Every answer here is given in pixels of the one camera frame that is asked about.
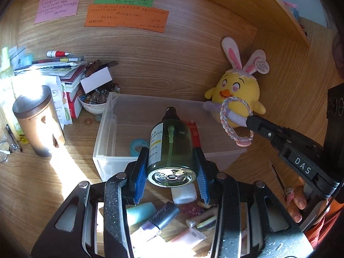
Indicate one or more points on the green pump bottle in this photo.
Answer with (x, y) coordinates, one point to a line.
(172, 142)

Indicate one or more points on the pink cosmetic tube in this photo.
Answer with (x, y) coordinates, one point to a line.
(186, 237)

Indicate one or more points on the person's right hand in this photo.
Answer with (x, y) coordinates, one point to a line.
(297, 204)

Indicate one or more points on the teal cosmetic tube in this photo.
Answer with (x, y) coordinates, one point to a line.
(141, 213)

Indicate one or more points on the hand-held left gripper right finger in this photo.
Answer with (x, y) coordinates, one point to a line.
(202, 178)

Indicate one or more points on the teal small box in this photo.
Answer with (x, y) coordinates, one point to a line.
(22, 59)

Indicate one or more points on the clear plastic storage bin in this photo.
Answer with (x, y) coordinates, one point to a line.
(134, 113)

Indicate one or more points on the thin pencil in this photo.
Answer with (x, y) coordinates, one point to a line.
(278, 176)

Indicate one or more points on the brown wooden hair clip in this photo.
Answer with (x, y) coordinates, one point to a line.
(94, 65)

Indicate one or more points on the red box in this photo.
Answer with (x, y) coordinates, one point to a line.
(195, 134)

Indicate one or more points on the green paper note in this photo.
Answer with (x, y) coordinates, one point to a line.
(122, 0)

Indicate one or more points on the white card box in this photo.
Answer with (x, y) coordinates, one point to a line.
(96, 79)

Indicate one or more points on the brown cylindrical canister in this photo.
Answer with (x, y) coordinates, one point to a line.
(37, 123)

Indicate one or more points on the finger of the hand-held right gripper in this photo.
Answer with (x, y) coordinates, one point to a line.
(264, 129)

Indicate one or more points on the pink paper note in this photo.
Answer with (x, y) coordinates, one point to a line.
(57, 4)

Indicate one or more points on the yellow-green spray bottle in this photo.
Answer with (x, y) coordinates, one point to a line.
(6, 70)

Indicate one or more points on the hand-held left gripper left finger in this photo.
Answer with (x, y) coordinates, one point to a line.
(141, 176)

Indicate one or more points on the teal tape roll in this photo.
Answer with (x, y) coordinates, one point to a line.
(134, 146)

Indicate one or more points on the red and white tube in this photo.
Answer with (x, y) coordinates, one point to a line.
(56, 53)

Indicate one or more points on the white paper packet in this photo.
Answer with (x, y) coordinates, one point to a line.
(60, 99)

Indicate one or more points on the yellow chick plush toy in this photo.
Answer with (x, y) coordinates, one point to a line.
(239, 86)

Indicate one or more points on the white eraser block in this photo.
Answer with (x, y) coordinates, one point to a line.
(184, 194)

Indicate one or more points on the gold lipstick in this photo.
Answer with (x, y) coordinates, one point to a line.
(207, 222)

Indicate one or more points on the white bowl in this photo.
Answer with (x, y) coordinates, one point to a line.
(94, 108)

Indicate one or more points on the pink glitter hair clip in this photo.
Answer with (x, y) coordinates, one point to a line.
(192, 209)

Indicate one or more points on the orange paper note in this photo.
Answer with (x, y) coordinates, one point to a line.
(126, 18)

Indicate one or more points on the stack of books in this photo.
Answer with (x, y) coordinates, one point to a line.
(70, 78)

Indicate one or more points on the black cosmetic tube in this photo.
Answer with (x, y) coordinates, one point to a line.
(165, 215)

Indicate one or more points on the white and brown lip balm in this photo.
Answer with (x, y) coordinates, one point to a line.
(200, 217)

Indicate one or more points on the small yellow bottle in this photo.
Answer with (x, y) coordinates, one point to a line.
(24, 139)

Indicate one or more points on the wooden shelf board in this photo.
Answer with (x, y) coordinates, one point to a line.
(279, 8)

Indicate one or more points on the person's right forearm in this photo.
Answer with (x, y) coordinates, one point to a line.
(329, 220)

